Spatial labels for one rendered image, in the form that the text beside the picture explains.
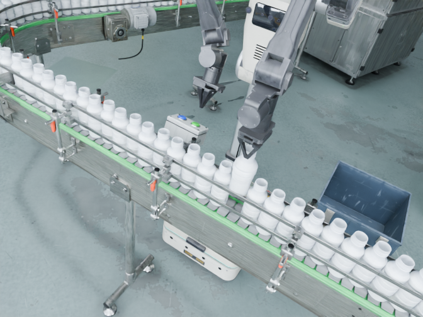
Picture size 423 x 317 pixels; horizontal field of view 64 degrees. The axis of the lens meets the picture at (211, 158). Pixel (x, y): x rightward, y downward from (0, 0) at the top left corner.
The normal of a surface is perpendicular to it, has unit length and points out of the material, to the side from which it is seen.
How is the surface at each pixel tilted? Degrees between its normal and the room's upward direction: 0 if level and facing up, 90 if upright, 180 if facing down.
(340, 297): 90
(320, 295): 90
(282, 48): 56
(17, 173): 0
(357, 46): 93
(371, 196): 90
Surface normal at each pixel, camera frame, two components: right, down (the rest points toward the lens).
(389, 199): -0.52, 0.50
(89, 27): 0.64, 0.58
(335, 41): -0.75, 0.34
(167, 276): 0.15, -0.74
